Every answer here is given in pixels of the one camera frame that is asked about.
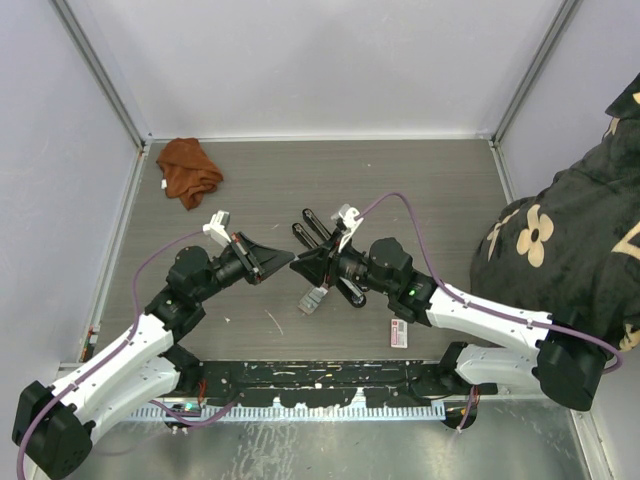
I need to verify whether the aluminium frame post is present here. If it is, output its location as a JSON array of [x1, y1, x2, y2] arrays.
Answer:
[[49, 0, 148, 150], [490, 0, 582, 148]]

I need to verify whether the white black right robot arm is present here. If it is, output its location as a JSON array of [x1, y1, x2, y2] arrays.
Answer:
[[290, 238, 607, 411]]

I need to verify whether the aluminium frame post left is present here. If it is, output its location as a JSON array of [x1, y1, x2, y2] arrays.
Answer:
[[49, 0, 148, 150]]

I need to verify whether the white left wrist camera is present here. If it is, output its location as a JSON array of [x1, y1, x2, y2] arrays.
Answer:
[[202, 210, 231, 247]]

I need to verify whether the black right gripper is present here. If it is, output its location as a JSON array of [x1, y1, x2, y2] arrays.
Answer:
[[290, 227, 394, 296]]

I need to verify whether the black floral fleece garment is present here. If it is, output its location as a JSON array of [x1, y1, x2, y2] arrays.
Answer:
[[469, 80, 639, 352]]

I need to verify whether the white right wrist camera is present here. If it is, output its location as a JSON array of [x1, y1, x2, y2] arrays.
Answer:
[[331, 204, 364, 252]]

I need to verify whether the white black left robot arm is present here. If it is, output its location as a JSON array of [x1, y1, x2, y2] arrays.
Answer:
[[11, 231, 295, 479]]

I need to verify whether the red white staple box sleeve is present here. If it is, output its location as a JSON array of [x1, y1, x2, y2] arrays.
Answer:
[[390, 319, 408, 349]]

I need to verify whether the aluminium frame post right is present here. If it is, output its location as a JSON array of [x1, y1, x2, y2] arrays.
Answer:
[[490, 0, 582, 148]]

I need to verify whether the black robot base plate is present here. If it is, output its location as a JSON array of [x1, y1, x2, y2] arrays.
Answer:
[[168, 360, 471, 408]]

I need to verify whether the perforated cable duct strip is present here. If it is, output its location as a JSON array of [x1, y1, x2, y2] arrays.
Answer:
[[127, 402, 446, 422]]

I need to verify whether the black stapler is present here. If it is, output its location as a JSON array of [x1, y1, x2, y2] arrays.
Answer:
[[291, 223, 368, 309], [302, 208, 332, 242]]

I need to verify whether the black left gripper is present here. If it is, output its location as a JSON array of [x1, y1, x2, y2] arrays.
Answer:
[[193, 231, 294, 303]]

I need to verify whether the orange-brown cloth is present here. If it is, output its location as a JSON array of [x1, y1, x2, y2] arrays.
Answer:
[[156, 138, 224, 210]]

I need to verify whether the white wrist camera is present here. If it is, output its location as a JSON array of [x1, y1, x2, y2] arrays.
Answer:
[[331, 204, 364, 252], [202, 210, 231, 247]]

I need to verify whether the aluminium front rail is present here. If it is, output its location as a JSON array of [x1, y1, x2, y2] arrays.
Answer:
[[55, 363, 83, 380]]

